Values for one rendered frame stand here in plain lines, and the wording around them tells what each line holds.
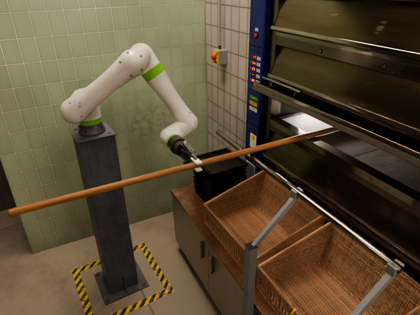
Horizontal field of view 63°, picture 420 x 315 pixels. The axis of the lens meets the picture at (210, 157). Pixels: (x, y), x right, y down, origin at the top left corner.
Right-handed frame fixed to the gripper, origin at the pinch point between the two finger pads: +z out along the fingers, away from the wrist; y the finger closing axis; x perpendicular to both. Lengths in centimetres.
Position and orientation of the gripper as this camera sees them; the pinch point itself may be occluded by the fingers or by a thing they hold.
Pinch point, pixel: (196, 164)
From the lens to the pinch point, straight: 162.8
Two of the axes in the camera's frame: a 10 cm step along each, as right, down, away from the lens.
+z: 4.6, 4.2, -7.8
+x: -8.9, 2.3, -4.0
